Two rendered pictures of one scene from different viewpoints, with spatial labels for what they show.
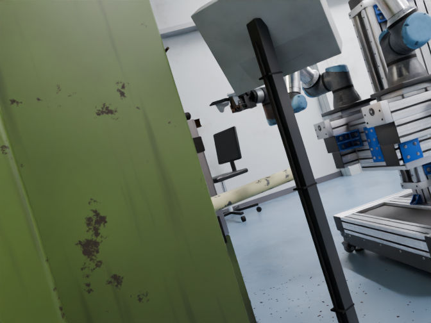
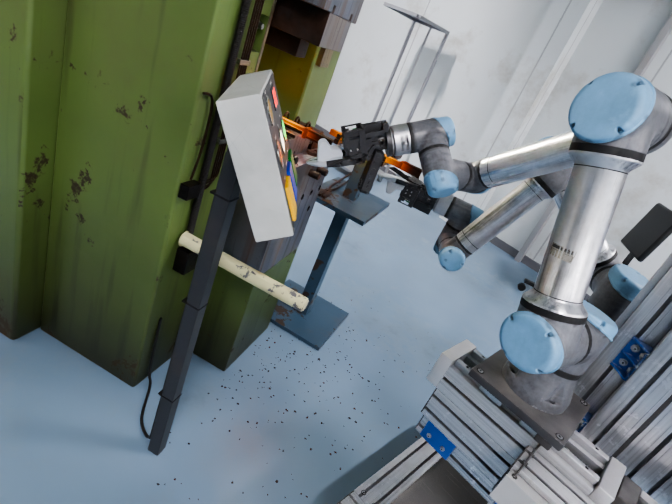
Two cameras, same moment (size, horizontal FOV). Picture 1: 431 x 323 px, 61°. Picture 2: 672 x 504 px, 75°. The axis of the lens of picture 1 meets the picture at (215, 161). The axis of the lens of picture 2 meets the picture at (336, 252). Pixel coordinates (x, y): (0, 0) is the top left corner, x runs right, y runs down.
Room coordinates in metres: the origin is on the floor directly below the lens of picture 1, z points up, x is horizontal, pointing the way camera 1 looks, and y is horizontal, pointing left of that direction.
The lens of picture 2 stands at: (0.54, -1.07, 1.35)
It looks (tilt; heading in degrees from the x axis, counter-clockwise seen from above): 26 degrees down; 44
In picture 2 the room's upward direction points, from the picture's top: 23 degrees clockwise
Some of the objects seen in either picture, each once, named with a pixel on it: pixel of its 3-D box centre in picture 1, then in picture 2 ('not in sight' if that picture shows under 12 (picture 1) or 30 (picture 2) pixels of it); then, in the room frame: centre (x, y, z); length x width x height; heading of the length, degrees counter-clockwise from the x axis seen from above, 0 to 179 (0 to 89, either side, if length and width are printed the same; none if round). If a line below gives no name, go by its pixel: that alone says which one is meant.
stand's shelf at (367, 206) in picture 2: not in sight; (349, 199); (1.92, 0.31, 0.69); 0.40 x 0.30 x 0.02; 31
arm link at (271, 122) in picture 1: (275, 113); (449, 241); (1.77, -0.35, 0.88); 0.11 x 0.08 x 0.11; 42
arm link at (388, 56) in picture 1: (396, 43); (574, 332); (1.52, -0.86, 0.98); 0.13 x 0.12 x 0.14; 177
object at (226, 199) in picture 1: (259, 186); (243, 271); (1.20, -0.11, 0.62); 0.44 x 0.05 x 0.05; 124
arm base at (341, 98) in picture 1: (345, 96); not in sight; (2.01, -0.79, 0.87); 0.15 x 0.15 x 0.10
